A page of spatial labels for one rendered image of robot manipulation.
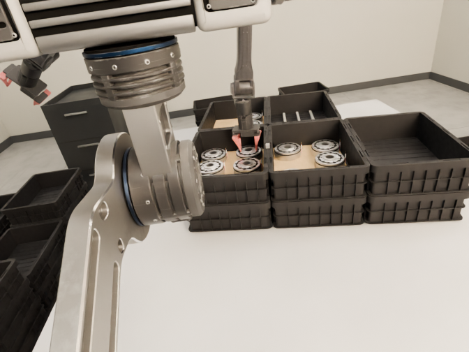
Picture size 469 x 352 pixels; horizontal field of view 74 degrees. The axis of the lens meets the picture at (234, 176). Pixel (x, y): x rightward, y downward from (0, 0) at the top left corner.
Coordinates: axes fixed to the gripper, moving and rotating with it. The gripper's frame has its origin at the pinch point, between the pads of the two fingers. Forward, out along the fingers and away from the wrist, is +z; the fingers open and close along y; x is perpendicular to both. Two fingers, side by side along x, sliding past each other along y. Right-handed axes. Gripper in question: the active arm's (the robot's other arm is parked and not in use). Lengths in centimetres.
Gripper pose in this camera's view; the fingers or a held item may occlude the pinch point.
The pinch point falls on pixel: (248, 149)
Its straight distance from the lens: 125.8
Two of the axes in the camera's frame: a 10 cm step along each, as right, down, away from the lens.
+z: 1.2, 8.8, 4.6
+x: -1.7, 4.8, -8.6
